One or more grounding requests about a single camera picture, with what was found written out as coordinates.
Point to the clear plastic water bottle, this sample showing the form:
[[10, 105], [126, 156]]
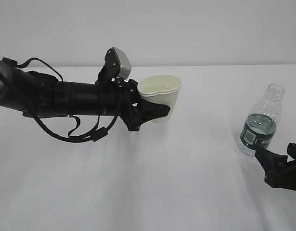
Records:
[[262, 120]]

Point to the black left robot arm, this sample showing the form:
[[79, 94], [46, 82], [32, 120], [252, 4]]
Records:
[[49, 97]]

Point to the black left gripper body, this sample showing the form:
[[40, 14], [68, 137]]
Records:
[[121, 98]]

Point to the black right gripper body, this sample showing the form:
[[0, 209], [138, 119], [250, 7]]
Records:
[[285, 178]]

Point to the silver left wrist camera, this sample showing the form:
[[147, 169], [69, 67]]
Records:
[[116, 65]]

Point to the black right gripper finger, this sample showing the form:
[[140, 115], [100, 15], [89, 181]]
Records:
[[274, 165], [291, 150]]

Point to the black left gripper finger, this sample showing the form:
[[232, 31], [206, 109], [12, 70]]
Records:
[[149, 111]]

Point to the white paper cup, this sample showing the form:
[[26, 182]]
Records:
[[161, 89]]

